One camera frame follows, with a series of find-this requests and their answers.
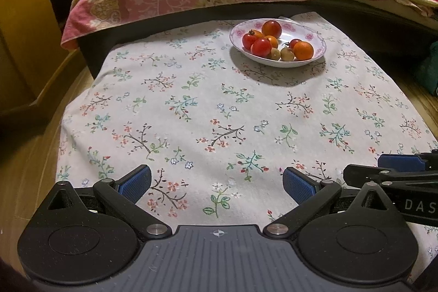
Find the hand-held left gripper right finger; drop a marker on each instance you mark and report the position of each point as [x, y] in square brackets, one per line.
[299, 184]

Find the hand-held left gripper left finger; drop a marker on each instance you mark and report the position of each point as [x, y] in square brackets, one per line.
[135, 184]

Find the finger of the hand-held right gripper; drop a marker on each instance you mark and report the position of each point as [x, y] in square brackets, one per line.
[400, 160]
[362, 174]

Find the tan longan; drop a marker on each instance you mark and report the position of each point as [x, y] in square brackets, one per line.
[274, 54]
[286, 54]

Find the small orange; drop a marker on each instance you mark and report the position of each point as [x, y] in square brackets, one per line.
[272, 41]
[256, 34]
[303, 50]

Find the stemmed red cherry tomato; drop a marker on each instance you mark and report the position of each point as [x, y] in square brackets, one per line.
[295, 43]

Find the white floral-rim plate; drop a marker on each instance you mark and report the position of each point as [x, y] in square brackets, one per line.
[308, 33]

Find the large red tomato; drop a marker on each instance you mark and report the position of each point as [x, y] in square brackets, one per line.
[271, 28]

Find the green cloth bag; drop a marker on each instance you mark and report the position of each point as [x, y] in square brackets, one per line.
[429, 69]

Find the floral tablecloth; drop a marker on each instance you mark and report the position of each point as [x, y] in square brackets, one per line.
[171, 90]

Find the wooden cabinet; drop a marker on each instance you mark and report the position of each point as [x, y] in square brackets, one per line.
[24, 39]

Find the black bed frame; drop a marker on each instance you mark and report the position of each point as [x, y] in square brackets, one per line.
[92, 52]

